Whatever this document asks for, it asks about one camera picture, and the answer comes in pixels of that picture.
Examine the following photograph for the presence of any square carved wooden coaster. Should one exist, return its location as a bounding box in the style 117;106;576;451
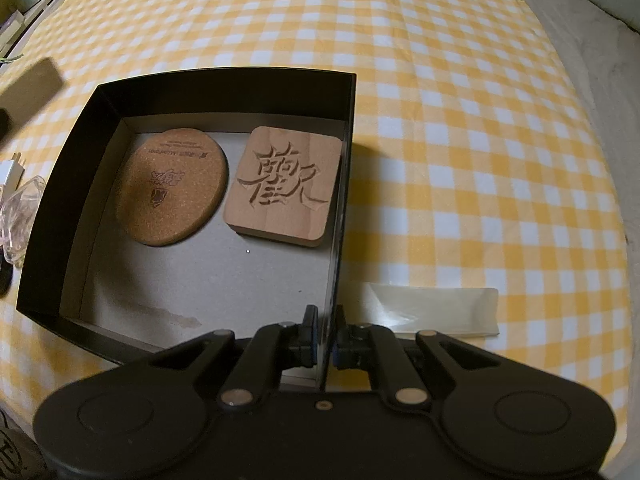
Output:
224;126;343;247

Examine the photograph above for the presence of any black cardboard box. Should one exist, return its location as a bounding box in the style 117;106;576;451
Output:
16;67;357;386

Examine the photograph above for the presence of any round cork coaster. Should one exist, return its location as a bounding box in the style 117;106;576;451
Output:
115;128;229;247

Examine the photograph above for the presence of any black round tin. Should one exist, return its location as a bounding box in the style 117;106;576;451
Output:
0;254;13;297

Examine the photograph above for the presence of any clear plastic nail case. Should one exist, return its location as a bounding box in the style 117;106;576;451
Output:
1;176;46;268

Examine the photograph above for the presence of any oval light wooden box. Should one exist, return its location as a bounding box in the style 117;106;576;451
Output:
0;58;65;139

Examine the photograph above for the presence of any clear plastic wrapper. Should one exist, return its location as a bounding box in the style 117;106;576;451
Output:
359;284;499;337

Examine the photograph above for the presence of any yellow white checkered cloth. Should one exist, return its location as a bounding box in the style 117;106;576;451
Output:
1;0;632;445

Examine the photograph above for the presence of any white charger plug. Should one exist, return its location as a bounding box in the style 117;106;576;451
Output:
0;152;24;193

